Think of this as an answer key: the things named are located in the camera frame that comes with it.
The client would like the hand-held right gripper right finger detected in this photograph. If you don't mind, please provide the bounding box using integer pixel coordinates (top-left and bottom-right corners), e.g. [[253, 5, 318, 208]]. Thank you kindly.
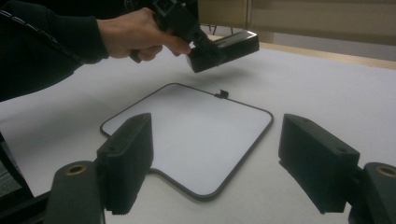
[[277, 113, 361, 216]]

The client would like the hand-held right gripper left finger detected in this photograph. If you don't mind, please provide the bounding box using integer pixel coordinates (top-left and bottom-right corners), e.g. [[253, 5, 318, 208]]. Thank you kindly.
[[96, 112, 154, 216]]

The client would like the black whiteboard eraser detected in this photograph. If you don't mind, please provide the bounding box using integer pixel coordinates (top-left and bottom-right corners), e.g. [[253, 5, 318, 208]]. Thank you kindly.
[[186, 30, 261, 74]]

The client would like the small whiteboard with handle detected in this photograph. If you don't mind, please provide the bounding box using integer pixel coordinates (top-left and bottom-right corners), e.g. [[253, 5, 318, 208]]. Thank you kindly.
[[100, 82, 276, 201]]

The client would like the white table cover sheet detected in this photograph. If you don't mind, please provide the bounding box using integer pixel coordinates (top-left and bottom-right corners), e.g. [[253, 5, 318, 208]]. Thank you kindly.
[[0, 46, 396, 224]]

